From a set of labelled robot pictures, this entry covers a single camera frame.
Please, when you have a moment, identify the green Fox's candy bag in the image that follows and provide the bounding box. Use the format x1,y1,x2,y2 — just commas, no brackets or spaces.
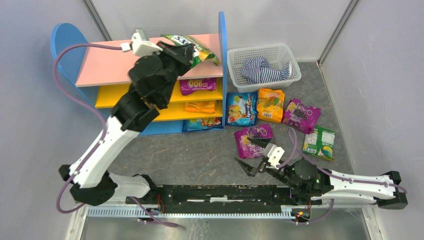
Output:
160,34,221,69

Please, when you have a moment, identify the purple 100 candy bag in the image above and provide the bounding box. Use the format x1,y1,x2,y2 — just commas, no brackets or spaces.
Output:
233,123,275,160

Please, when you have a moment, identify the blue Blendy candy bag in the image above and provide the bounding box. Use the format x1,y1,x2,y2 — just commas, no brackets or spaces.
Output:
225,91,258,127

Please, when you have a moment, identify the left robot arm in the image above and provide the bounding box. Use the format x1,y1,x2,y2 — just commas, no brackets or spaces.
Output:
59,40,195,206

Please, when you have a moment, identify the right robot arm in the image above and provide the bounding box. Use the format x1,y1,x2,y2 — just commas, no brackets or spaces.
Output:
234,138,408,210

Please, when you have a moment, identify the purple 100 bag on shelf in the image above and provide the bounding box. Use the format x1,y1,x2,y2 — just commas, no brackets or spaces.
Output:
179,77,217,96

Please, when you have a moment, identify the orange mango candy bag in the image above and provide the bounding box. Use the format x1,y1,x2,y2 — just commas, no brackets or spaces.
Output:
256,88,285,124

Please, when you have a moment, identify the purple grape candy bag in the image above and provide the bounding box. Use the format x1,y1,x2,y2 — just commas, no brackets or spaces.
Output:
281,98,321,134

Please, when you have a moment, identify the green candy bag face down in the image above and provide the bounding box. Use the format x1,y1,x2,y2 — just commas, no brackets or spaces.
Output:
302,125,336,161

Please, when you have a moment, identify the orange candy bag on shelf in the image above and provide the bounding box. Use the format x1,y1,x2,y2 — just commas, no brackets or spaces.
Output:
184,100,218,114

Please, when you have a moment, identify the blue Blendy bag on shelf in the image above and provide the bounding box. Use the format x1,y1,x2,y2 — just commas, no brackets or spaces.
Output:
182,117,224,133

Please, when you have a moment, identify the blue pink yellow shelf unit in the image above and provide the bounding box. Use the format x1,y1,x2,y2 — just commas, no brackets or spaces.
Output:
50,12,227,135

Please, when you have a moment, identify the blue white striped cloth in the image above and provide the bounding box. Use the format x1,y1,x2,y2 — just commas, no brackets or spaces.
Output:
241,56,294,84

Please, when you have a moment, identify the white plastic mesh basket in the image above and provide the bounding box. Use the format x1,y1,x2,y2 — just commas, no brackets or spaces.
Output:
227,43,302,93

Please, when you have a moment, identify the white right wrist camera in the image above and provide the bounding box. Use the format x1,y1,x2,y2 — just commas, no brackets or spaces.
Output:
262,143,285,169

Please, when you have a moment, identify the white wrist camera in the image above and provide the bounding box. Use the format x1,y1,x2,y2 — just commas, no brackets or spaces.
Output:
120,28,163,58
262,143,285,169

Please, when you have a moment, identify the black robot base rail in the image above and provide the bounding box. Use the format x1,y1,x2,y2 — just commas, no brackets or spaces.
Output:
125,185,322,217

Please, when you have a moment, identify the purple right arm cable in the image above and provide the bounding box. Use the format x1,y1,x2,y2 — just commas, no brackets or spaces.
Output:
278,127,408,226

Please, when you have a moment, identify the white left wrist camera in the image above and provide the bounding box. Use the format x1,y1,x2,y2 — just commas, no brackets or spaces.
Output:
120,28,163,58

